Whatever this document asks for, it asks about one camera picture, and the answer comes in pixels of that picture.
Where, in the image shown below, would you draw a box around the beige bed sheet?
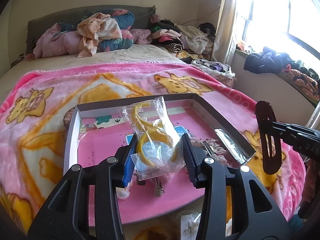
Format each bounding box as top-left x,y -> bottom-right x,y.
1,44 -> 183,102

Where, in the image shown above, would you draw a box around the pink bundled bedding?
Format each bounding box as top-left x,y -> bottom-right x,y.
33,22 -> 82,59

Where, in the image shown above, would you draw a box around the pearl shell ornament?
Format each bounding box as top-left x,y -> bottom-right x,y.
116,182 -> 132,200

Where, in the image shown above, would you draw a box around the dark green headboard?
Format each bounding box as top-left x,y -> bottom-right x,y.
26,5 -> 156,54

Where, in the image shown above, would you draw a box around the dark clothes on windowsill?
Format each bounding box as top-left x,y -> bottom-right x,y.
244,47 -> 319,81

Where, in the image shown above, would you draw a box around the floral laundry bag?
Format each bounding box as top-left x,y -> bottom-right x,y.
191,59 -> 235,88

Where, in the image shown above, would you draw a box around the silver earring card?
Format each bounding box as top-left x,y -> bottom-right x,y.
180,213 -> 201,239

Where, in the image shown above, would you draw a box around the dark cardboard tray box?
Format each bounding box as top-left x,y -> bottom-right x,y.
63,93 -> 255,224

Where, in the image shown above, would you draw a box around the pile of beaded jewelry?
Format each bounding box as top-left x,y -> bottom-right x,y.
190,137 -> 229,166

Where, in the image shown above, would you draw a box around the pile of mixed clothes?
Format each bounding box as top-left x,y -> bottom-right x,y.
130,14 -> 216,62

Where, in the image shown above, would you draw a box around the clear bag of yellow bangles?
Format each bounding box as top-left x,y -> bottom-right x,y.
120,96 -> 185,181

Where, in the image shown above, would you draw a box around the cream curtain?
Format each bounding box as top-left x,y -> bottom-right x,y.
212,0 -> 252,65

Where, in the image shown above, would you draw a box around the pink cartoon fleece blanket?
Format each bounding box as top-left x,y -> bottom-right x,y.
1,62 -> 306,233

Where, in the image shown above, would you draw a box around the window with dark frame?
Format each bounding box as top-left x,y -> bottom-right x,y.
236,0 -> 319,72

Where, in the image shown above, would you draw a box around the orange white crumpled cloth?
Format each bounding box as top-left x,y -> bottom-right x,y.
76,12 -> 123,58

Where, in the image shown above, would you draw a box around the teal floral pillow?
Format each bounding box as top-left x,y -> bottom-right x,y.
57,8 -> 136,53

